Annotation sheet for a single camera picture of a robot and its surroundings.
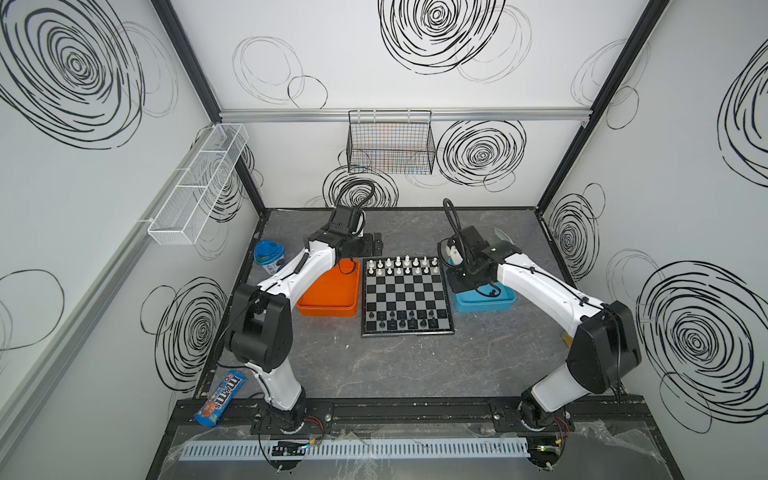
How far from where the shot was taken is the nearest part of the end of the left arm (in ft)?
2.14

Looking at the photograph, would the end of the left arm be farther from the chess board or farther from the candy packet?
the candy packet

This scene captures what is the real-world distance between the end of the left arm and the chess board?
191 millimetres

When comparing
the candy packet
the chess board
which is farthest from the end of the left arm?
the candy packet

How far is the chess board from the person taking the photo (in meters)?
0.89
